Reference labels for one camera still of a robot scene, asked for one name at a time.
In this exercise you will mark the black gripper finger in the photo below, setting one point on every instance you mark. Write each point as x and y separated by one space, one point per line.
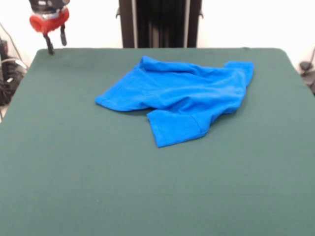
63 35
50 44

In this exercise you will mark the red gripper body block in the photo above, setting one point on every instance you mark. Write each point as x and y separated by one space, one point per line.
53 23

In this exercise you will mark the blue shirt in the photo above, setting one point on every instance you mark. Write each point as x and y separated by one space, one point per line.
172 93

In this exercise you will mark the small black box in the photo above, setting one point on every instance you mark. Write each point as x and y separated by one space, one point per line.
3 49

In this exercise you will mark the dark green table cloth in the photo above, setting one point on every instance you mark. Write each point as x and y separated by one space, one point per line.
73 172

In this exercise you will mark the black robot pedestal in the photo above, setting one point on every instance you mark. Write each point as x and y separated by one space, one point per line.
160 24

